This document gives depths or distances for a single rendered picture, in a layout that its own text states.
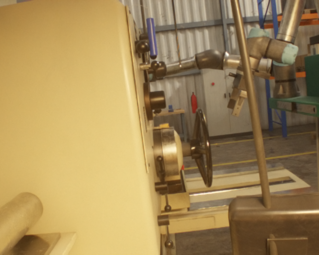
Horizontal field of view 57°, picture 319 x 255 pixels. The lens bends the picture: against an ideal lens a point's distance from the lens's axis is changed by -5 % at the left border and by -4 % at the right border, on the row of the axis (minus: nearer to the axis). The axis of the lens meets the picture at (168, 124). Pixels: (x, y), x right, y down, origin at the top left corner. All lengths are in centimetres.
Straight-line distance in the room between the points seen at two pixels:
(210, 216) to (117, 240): 127
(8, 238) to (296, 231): 70
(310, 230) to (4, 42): 97
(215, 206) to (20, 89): 162
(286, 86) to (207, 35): 733
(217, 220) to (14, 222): 158
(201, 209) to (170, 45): 703
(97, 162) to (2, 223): 30
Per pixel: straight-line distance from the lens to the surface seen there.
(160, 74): 132
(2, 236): 82
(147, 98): 110
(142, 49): 88
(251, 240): 85
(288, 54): 118
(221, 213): 219
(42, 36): 95
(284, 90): 175
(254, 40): 119
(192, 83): 880
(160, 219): 113
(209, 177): 132
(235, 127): 848
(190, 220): 218
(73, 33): 92
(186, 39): 889
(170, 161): 134
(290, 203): 82
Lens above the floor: 161
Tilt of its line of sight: 7 degrees down
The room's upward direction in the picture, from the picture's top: 7 degrees counter-clockwise
